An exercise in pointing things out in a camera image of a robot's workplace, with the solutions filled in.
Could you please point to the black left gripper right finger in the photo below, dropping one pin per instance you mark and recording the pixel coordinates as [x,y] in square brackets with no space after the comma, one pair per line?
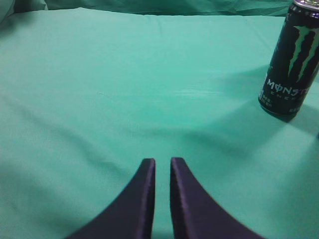
[195,214]

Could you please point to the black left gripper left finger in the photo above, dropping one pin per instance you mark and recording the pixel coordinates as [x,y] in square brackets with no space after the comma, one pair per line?
[131,214]

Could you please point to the green table cloth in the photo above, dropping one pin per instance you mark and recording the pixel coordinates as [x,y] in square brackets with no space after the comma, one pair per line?
[86,94]

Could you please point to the black green Monster can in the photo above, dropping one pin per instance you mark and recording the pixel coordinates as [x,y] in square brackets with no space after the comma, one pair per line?
[295,61]

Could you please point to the green backdrop cloth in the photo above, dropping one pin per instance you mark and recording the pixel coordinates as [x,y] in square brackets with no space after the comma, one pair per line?
[149,7]

